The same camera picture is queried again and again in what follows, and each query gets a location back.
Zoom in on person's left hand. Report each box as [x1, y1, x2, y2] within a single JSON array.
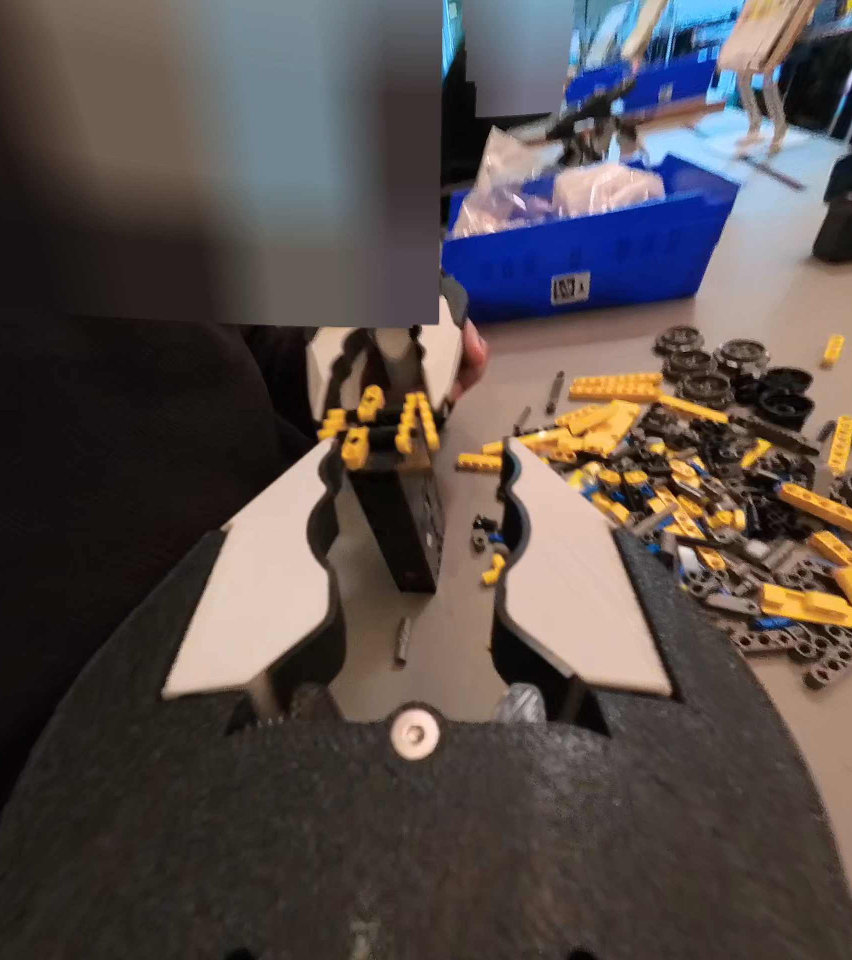
[[449, 320, 491, 407]]

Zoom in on black and yellow brick assembly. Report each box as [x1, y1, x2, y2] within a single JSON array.
[[317, 384, 448, 594]]

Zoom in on person's left forearm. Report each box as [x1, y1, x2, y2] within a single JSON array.
[[238, 326, 322, 451]]

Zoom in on blue plastic bin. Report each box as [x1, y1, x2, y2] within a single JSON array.
[[441, 153, 741, 325]]

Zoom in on group of black toy wheels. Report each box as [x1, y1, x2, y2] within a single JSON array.
[[653, 324, 852, 526]]

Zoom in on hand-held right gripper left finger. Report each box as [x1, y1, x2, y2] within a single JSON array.
[[162, 436, 346, 732]]

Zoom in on clear plastic parts bags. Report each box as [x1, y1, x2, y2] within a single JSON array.
[[450, 126, 669, 240]]

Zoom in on pile of toy brick parts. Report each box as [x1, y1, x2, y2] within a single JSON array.
[[456, 371, 852, 691]]

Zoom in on black device with legs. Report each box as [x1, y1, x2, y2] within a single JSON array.
[[542, 78, 652, 167]]

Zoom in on white book stand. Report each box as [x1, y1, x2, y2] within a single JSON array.
[[717, 0, 807, 163]]

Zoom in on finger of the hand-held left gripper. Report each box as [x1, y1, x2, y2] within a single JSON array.
[[306, 327, 364, 422], [414, 323, 465, 414]]

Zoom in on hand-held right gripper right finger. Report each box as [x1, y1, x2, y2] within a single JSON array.
[[489, 436, 673, 723]]

